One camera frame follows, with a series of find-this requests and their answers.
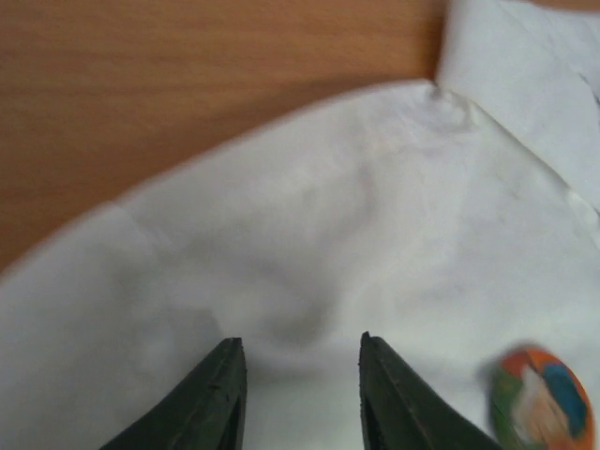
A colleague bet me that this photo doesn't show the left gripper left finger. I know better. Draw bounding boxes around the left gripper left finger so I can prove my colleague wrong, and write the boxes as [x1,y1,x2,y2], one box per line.
[103,337,247,450]

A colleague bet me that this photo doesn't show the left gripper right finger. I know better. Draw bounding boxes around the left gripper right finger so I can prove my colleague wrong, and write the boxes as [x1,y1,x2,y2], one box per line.
[359,332,500,450]

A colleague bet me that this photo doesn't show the colourful round brooch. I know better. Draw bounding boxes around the colourful round brooch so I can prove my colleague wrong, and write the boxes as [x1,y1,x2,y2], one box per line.
[489,346,595,450]

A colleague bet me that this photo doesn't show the white button-up shirt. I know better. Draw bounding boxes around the white button-up shirt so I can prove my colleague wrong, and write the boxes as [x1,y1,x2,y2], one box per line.
[1,1,599,449]

